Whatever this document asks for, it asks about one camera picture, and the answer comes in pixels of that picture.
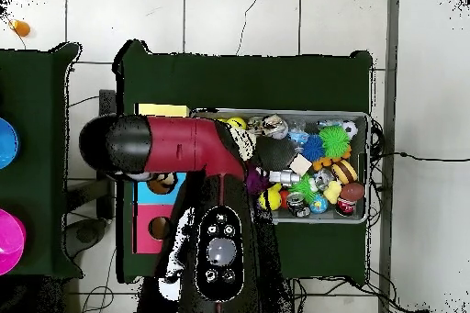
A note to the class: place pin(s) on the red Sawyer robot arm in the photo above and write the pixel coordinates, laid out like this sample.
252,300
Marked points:
180,144

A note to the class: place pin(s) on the wooden box with three holes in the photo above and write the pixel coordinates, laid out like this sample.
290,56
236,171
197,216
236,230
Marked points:
147,243

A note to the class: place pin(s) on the cream knitted cloth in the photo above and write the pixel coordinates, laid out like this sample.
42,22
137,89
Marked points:
248,142

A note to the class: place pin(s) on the plain yellow ball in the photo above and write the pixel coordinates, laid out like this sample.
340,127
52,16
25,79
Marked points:
238,122

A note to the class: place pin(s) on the purple spiky monster toy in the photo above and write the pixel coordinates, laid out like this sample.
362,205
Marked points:
257,181

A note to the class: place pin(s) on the silver drink can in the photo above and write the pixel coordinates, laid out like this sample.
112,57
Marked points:
273,125

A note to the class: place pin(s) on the small blue spiky puffer ball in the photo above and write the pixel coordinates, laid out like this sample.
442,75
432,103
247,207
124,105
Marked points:
312,147

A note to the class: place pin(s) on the green spiky puffer ball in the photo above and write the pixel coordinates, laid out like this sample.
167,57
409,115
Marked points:
333,141

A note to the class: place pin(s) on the brown toy football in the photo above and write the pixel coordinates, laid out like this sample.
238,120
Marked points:
351,191

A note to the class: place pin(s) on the dark green side table cloth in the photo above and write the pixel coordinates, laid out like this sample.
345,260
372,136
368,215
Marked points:
36,89

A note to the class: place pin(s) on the blue bowl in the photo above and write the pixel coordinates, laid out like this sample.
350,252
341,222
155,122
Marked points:
5,144

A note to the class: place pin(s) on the magenta bowl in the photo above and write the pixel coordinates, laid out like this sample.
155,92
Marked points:
9,239

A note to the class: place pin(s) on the small orange floor object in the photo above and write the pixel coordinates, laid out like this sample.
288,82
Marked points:
22,28

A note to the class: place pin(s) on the black frame beside table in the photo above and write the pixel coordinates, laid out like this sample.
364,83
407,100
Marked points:
106,102

